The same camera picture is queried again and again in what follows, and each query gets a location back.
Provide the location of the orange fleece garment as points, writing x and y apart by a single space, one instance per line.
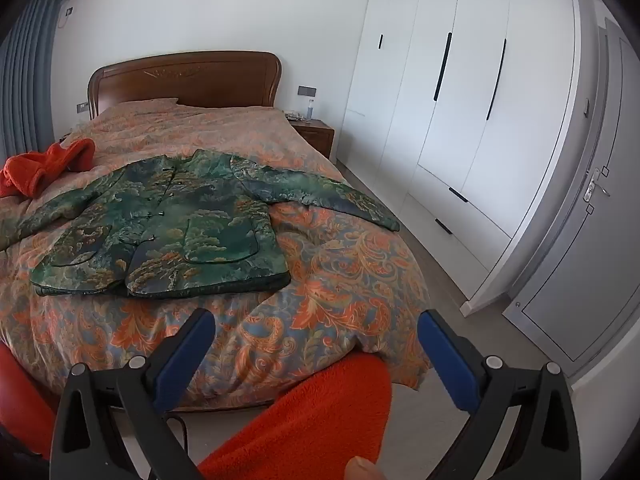
30 170

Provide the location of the floral orange blue bedspread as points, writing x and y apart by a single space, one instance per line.
340 280

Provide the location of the green patterned jacket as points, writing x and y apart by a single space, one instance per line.
165 220

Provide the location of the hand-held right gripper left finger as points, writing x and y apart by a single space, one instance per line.
184 360

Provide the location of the wooden headboard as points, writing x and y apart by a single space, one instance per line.
200 80

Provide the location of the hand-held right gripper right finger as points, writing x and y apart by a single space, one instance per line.
447 362

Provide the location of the grey door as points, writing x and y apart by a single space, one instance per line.
590 280

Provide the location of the grey curtain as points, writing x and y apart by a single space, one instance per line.
25 70

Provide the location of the white wardrobe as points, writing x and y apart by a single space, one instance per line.
475 110

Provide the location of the person's orange fleece clothing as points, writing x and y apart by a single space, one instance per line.
310 420

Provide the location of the person's right hand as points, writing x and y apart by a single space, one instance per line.
361 469

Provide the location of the small blue bottle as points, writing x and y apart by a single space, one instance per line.
310 110

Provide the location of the grey wall switch panel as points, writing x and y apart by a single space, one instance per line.
307 91

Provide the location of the red cloth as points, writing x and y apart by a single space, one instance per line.
22 400

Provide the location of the wooden nightstand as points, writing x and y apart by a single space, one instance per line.
312 136

